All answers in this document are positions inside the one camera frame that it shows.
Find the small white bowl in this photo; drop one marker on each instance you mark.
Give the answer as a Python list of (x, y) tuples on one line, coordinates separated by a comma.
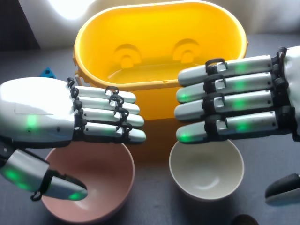
[(206, 168)]

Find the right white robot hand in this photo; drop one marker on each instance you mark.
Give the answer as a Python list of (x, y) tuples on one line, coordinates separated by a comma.
[(246, 84)]

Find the yellow plastic tub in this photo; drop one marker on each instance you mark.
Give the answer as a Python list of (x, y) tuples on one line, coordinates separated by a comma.
[(152, 35)]

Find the grey table cloth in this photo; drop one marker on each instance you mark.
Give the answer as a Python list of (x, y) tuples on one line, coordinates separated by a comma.
[(154, 206)]

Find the large pink bowl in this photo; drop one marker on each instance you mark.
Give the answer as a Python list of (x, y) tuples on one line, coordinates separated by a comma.
[(105, 168)]

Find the round brown cookie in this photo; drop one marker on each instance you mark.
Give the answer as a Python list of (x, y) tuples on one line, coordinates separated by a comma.
[(245, 220)]

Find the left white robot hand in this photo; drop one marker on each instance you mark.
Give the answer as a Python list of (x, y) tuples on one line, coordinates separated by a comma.
[(35, 105)]

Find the blue toy block with holes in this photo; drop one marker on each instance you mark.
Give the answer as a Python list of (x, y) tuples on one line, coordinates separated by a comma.
[(48, 73)]

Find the white fabric backdrop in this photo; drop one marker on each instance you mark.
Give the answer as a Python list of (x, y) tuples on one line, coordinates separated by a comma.
[(58, 23)]

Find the dark board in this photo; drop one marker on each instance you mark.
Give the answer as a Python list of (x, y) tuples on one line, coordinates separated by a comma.
[(14, 23)]

